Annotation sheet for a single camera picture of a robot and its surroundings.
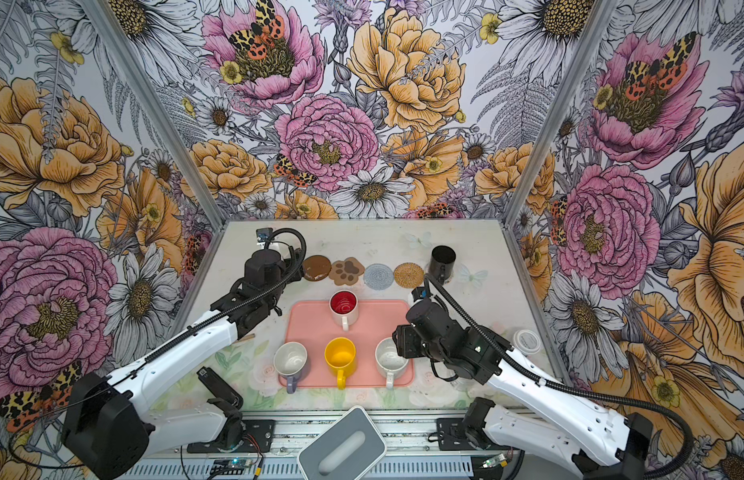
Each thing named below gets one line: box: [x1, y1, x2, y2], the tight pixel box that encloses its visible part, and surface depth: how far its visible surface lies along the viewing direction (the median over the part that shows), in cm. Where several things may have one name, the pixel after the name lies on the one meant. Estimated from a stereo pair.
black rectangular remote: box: [197, 366, 244, 410], surface depth 82 cm
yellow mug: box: [324, 337, 357, 390], surface depth 81 cm
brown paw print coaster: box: [328, 257, 365, 286], surface depth 108 cm
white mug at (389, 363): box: [375, 331, 409, 389], surface depth 78 cm
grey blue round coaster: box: [363, 263, 394, 291], surface depth 107 cm
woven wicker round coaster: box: [393, 262, 425, 289], surface depth 108 cm
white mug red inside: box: [329, 289, 359, 332], surface depth 91 cm
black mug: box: [428, 244, 457, 285], surface depth 102 cm
